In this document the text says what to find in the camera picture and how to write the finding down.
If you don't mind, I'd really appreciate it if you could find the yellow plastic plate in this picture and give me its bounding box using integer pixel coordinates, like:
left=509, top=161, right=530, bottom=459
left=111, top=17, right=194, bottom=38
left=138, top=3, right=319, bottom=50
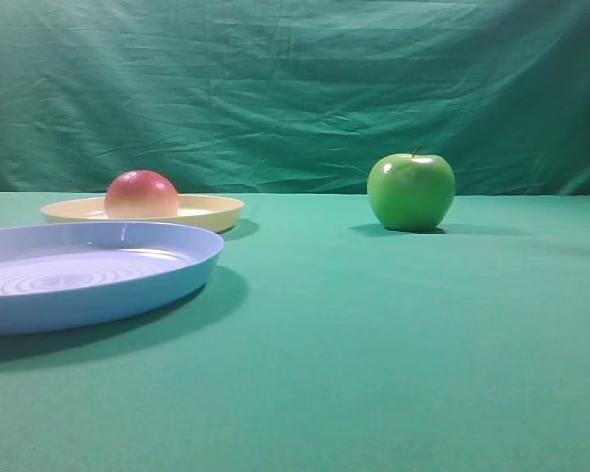
left=41, top=194, right=245, bottom=233

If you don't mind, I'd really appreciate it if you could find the green apple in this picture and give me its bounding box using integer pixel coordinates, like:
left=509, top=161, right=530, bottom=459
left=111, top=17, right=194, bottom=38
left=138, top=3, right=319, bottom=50
left=366, top=150, right=456, bottom=232

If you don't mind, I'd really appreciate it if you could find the blue plastic plate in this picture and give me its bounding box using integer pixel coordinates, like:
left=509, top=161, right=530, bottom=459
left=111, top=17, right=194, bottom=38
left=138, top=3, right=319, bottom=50
left=0, top=222, right=225, bottom=336

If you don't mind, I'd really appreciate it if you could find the green backdrop cloth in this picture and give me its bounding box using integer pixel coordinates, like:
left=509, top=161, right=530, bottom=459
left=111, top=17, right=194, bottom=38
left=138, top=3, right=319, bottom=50
left=0, top=1, right=590, bottom=195

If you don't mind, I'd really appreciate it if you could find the red yellow round bread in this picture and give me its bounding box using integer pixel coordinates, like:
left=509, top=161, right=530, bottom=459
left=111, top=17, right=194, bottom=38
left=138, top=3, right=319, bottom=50
left=104, top=170, right=179, bottom=218

